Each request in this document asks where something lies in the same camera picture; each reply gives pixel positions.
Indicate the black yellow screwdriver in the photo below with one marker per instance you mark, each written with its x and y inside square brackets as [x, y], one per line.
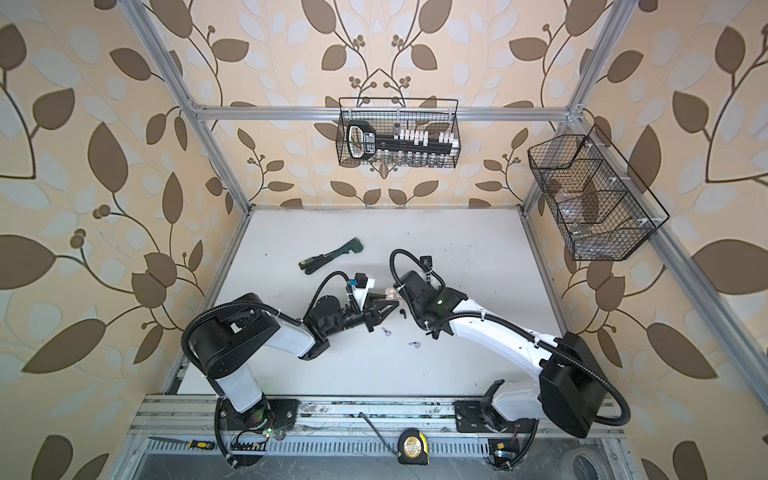
[313, 263]

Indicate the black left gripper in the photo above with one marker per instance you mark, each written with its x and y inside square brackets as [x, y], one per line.
[371, 309]

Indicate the green black rivet tool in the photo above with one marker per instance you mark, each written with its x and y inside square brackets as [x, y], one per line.
[354, 246]

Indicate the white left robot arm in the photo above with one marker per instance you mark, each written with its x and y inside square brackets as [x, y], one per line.
[220, 341]

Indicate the yellow black tape measure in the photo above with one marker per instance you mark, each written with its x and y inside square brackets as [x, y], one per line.
[412, 448]

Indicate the black socket set holder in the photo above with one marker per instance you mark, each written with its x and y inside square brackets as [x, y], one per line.
[398, 143]

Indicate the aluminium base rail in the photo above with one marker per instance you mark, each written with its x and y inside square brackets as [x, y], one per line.
[365, 427]

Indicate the aluminium frame post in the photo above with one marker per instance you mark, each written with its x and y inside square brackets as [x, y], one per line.
[138, 17]

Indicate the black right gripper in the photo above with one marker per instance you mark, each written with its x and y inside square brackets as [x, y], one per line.
[442, 291]

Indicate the cream earbud charging case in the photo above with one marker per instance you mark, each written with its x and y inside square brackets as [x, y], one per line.
[392, 294]

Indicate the black wire basket with tools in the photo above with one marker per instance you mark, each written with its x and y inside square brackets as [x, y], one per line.
[432, 113]

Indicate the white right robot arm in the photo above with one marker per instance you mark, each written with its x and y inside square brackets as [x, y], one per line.
[566, 385]

